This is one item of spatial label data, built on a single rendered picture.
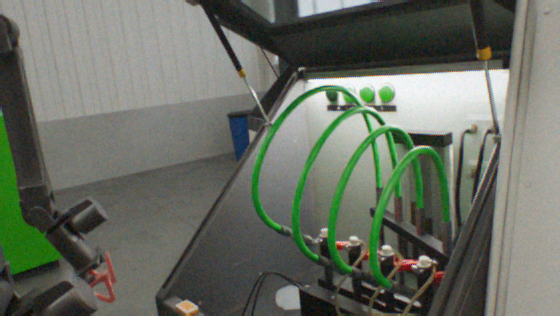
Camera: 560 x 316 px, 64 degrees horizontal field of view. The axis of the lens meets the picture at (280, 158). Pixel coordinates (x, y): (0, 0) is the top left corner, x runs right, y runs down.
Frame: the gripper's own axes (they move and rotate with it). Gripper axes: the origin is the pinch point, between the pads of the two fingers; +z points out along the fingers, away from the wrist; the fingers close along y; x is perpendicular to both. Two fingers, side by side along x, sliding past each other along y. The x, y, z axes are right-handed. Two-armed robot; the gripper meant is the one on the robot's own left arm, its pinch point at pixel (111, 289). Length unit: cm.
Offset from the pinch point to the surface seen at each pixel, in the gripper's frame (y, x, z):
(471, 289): -56, -54, 15
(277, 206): 12.3, -45.0, 14.2
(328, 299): -26, -38, 21
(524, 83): -53, -79, -6
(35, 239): 279, 98, 28
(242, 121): 567, -140, 109
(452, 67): -27, -87, -4
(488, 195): -50, -67, 8
